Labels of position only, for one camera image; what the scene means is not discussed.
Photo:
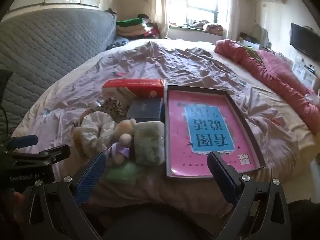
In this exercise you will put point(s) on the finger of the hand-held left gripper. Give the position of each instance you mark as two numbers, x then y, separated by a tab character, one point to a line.
55	153
25	141

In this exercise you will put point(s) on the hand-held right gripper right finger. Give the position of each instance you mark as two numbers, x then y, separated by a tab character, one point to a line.
222	177

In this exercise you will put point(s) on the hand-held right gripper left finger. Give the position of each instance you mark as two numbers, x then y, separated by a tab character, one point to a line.
90	177

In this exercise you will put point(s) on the small pale green tissue pack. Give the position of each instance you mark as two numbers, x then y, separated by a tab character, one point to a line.
122	173

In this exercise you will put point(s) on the white lace scrunchie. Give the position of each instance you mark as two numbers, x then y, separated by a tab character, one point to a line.
92	130

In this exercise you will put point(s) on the plush bunny purple dress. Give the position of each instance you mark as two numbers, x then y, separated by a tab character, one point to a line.
125	140

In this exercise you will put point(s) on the shallow dark box pink inside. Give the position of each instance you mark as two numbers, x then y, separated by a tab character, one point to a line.
177	130

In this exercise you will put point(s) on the leopard print cloth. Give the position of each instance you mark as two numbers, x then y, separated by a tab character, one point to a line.
112	108

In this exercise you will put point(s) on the large green tissue pack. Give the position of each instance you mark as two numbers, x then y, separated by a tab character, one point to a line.
150	142

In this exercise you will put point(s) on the person's black trousers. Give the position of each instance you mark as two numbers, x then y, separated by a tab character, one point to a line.
162	220

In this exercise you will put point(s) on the dark blue box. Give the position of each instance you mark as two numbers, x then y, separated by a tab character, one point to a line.
145	110

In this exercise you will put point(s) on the grey quilted headboard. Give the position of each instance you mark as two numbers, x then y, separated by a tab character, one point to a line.
50	47

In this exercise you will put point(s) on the red and white box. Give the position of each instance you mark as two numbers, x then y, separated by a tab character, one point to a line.
135	86

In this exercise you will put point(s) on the pink quilt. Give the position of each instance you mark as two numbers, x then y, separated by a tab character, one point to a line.
275	80

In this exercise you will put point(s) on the white plastic bag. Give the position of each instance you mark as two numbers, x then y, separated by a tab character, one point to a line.
311	96

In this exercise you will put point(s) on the lilac bed sheet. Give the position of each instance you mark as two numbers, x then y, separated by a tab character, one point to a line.
175	65

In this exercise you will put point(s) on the dark patterned pillow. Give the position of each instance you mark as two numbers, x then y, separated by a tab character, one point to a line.
118	42

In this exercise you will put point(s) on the olive green garment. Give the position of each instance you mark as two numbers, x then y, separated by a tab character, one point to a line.
251	51

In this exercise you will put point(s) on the dark storage box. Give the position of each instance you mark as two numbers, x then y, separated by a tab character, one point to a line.
246	41

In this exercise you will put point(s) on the stack of folded clothes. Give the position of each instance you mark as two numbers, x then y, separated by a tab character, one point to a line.
132	27

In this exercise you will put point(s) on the bedding on window sill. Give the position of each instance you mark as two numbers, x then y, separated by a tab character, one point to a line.
212	27

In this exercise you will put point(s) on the black flat television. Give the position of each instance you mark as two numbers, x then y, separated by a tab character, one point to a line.
303	41

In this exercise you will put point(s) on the cream curtain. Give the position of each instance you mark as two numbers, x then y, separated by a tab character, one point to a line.
232	10
160	5

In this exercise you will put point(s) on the window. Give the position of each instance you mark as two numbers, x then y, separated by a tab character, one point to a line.
200	0

